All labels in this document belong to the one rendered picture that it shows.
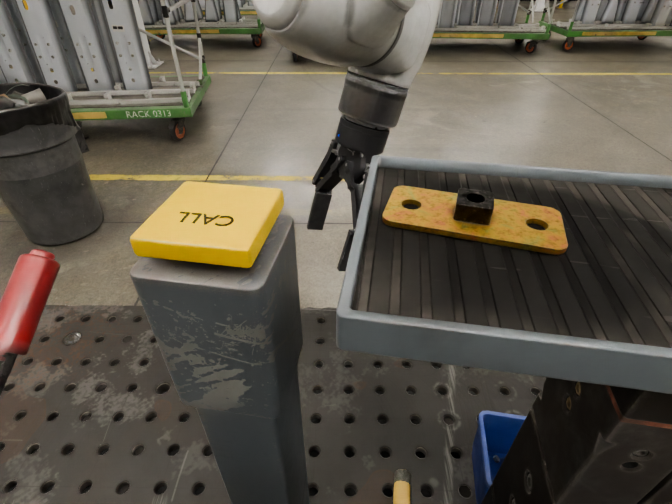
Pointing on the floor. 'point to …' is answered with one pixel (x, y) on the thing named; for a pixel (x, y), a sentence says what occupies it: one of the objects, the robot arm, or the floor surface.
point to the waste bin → (45, 165)
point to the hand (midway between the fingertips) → (330, 242)
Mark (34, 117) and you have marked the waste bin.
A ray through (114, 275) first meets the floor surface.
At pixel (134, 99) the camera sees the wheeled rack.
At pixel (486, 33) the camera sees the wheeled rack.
